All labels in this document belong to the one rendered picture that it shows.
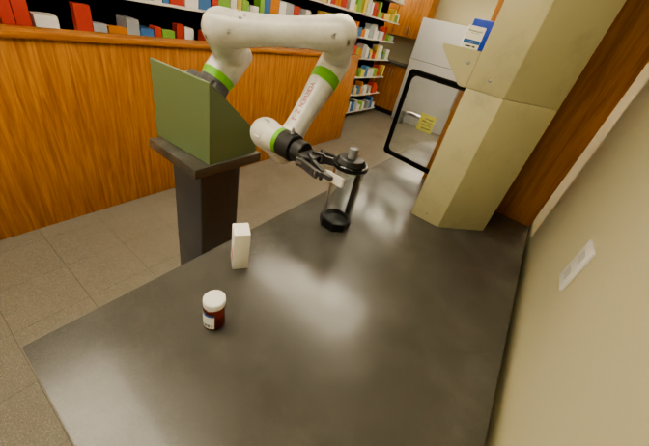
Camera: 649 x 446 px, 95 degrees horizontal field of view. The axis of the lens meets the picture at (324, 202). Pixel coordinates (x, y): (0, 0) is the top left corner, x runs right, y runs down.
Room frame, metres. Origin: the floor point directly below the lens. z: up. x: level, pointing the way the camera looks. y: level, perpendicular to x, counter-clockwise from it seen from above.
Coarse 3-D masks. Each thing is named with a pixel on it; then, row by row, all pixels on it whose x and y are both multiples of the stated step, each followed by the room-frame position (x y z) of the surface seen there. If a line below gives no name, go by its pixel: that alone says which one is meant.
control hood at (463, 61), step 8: (448, 48) 1.04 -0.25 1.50; (456, 48) 1.03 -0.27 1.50; (464, 48) 1.02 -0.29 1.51; (448, 56) 1.04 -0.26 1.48; (456, 56) 1.03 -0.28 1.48; (464, 56) 1.02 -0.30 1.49; (472, 56) 1.01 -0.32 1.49; (456, 64) 1.02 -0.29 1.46; (464, 64) 1.01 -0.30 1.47; (472, 64) 1.00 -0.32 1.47; (456, 72) 1.02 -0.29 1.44; (464, 72) 1.01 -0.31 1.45; (456, 80) 1.02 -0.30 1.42; (464, 80) 1.00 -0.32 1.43
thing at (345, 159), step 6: (354, 150) 0.80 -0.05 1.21; (336, 156) 0.82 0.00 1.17; (342, 156) 0.80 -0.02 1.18; (348, 156) 0.80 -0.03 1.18; (354, 156) 0.80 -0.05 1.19; (360, 156) 0.83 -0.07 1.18; (342, 162) 0.78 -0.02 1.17; (348, 162) 0.77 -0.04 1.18; (354, 162) 0.78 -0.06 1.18; (360, 162) 0.79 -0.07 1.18; (354, 168) 0.77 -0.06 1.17; (360, 168) 0.78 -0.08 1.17
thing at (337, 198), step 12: (336, 168) 0.77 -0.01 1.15; (348, 168) 0.76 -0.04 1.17; (348, 180) 0.76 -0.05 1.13; (360, 180) 0.79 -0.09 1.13; (336, 192) 0.77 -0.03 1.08; (348, 192) 0.77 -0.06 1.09; (324, 204) 0.80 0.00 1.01; (336, 204) 0.76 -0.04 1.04; (348, 204) 0.77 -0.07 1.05; (324, 216) 0.78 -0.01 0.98; (336, 216) 0.76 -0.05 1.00; (348, 216) 0.78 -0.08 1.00
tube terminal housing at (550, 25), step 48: (528, 0) 0.97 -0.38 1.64; (576, 0) 0.96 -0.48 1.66; (624, 0) 0.99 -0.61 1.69; (528, 48) 0.94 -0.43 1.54; (576, 48) 0.98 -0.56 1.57; (480, 96) 0.97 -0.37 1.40; (528, 96) 0.96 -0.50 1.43; (480, 144) 0.94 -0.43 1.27; (528, 144) 0.99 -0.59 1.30; (432, 192) 0.98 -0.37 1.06; (480, 192) 0.97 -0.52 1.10
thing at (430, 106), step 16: (416, 80) 1.43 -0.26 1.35; (416, 96) 1.41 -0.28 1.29; (432, 96) 1.37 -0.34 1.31; (448, 96) 1.33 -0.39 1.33; (416, 112) 1.40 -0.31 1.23; (432, 112) 1.35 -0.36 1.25; (448, 112) 1.31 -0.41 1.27; (400, 128) 1.43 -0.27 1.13; (416, 128) 1.38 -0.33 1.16; (432, 128) 1.34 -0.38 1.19; (400, 144) 1.41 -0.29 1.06; (416, 144) 1.36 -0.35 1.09; (432, 144) 1.32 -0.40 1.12; (416, 160) 1.34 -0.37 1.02; (432, 160) 1.30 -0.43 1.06
